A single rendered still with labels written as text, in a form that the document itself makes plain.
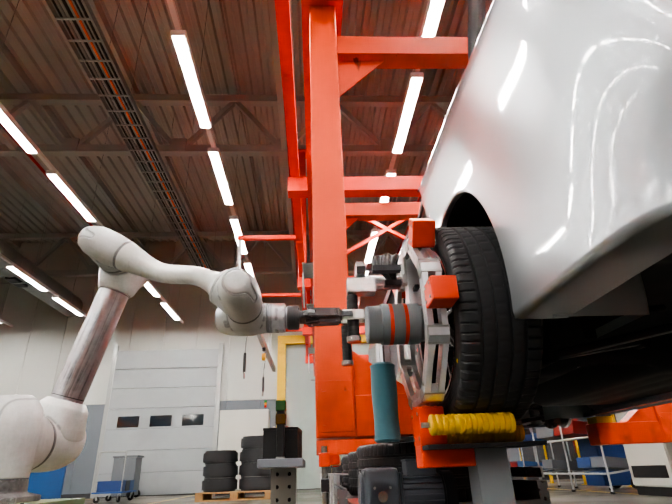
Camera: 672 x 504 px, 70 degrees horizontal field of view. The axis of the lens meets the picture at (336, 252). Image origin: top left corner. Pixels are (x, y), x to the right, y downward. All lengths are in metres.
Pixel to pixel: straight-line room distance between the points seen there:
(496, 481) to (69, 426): 1.29
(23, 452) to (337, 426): 1.05
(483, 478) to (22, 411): 1.31
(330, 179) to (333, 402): 1.07
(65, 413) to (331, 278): 1.13
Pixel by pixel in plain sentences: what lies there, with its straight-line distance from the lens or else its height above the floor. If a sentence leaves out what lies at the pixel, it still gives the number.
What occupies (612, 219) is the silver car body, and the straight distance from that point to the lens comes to 0.98.
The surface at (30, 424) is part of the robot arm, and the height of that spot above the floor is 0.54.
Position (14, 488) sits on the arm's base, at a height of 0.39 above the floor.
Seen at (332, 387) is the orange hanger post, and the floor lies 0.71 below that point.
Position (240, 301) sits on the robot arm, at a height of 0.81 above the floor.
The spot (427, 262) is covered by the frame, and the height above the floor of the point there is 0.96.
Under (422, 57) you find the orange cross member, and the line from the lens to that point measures 3.09.
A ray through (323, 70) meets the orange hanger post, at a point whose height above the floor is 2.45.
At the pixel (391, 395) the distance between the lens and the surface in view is 1.70.
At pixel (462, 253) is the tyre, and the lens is 1.47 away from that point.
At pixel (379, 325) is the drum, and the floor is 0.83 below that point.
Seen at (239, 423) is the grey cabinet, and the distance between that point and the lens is 12.75.
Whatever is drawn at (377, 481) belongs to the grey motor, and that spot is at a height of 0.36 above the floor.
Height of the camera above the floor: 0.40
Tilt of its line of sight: 25 degrees up
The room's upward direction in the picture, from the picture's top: 2 degrees counter-clockwise
